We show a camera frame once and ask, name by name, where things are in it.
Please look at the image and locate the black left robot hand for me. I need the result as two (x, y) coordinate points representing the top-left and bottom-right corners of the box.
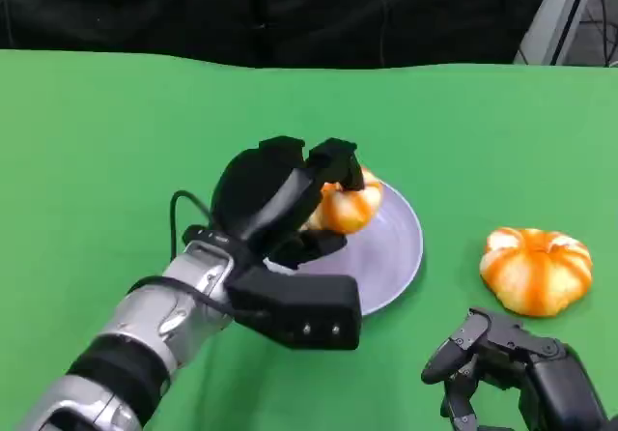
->
(210, 135), (366, 277)

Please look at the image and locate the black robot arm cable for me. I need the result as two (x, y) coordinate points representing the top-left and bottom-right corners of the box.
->
(126, 189), (271, 317)

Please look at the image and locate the orange and white bread roll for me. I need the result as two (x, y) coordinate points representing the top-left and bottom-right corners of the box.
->
(478, 226), (594, 318)
(299, 166), (385, 236)

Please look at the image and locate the green table cloth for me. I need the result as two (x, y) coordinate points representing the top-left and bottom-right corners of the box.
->
(0, 47), (618, 431)

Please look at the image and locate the black backdrop curtain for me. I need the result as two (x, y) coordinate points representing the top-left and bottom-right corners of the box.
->
(0, 0), (561, 70)

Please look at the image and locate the grey metal frame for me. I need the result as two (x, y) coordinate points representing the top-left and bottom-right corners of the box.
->
(513, 0), (618, 68)

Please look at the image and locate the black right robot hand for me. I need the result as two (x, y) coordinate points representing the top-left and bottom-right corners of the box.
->
(420, 306), (613, 431)

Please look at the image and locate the lilac plate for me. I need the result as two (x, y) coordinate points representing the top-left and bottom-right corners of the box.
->
(293, 179), (425, 318)

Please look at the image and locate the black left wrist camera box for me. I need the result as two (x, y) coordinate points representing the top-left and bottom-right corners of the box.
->
(225, 266), (363, 353)

